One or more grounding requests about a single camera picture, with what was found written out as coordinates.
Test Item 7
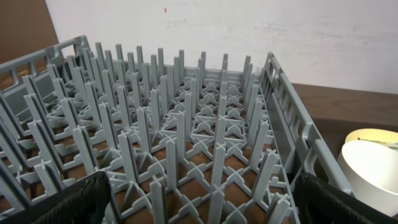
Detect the grey dishwasher rack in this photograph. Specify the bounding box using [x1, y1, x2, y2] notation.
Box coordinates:
[1, 35, 354, 223]

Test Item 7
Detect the yellow plate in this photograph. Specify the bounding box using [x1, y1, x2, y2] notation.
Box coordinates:
[345, 128, 397, 150]

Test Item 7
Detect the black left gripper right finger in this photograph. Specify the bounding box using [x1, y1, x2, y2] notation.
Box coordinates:
[294, 172, 397, 224]

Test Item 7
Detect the white cup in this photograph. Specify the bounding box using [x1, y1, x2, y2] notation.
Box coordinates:
[337, 140, 397, 217]

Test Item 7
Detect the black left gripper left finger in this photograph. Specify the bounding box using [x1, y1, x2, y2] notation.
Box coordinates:
[1, 171, 111, 224]

